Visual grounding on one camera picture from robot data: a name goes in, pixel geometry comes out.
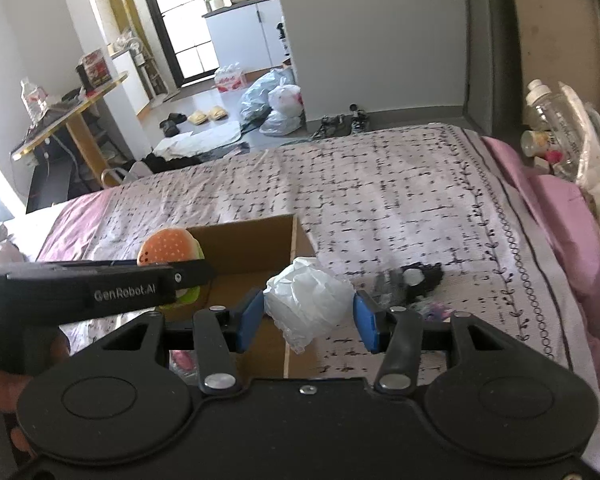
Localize small grey trash bag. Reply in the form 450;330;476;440
259;110;304;137

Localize hamburger plush toy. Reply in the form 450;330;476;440
137;228;204;312

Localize white kitchen cabinet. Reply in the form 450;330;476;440
202;0;294;77

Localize white sheet on floor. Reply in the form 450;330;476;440
152;127;244;157

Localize black cloth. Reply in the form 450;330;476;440
141;152;204;175

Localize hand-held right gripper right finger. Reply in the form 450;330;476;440
353;290;557;395

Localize black fuzzy cloth item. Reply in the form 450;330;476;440
375;261;446;307

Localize white and red plastic bag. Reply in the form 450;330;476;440
268;83;304;117

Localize grey chair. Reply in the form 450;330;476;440
100;162;152;190

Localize small purple items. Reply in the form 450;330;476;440
412;301;452;322

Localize large clear plastic bottle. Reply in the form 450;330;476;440
525;79;597;182

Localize pack of water bottles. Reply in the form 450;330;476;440
214;63;249;93

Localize small yellow cup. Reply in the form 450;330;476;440
520;129;567;159

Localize white low cabinet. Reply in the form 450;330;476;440
110;52;152;117

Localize red printed box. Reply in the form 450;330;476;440
76;49;114;87

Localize black slippers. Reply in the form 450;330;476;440
159;112;187;137

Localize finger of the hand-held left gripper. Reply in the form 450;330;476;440
172;258;217;289

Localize brown cardboard box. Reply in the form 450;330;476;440
159;213;322;382

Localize pink bed sheet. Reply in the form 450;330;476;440
0;135;600;361

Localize brown padded headboard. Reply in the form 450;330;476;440
466;0;600;133

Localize dark framed glass door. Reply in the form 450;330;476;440
134;0;217;87

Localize person's left hand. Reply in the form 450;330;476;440
0;332;72;454

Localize grey sandal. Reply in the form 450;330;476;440
309;115;347;141
347;104;371;134

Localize wooden side table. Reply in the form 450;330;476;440
10;72;131;211

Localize clear water bottle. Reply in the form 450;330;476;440
20;78;49;124

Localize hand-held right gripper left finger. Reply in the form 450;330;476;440
82;289;266;394

